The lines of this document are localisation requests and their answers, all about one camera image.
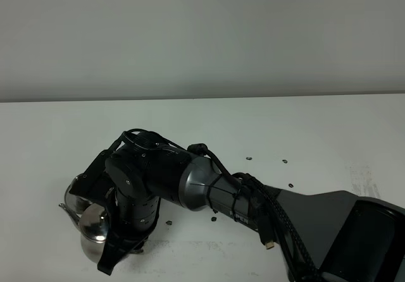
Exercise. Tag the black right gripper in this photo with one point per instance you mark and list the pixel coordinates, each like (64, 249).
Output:
(116, 180)

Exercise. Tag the stainless steel teapot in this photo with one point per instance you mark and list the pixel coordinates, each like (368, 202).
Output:
(93, 222)

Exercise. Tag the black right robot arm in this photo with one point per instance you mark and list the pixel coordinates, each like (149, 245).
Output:
(334, 236)

